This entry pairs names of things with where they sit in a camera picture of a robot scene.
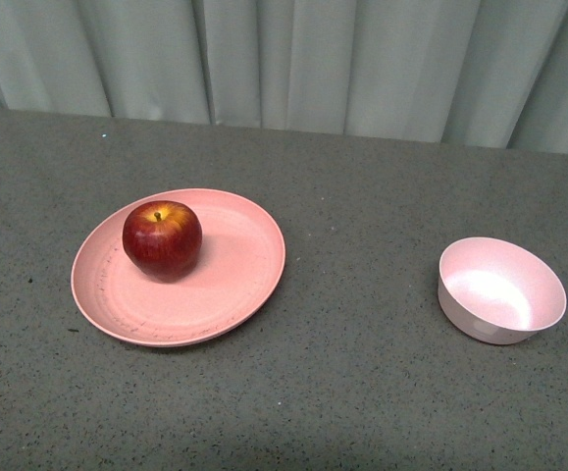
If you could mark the red apple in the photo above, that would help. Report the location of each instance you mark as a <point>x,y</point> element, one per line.
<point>162,238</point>

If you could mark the pink round plate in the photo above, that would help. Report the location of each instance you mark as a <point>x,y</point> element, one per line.
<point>240,264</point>

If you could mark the light pink bowl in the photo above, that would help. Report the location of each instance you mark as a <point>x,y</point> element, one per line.
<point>498,292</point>

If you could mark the white pleated curtain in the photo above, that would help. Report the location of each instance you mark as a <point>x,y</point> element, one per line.
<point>485,73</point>

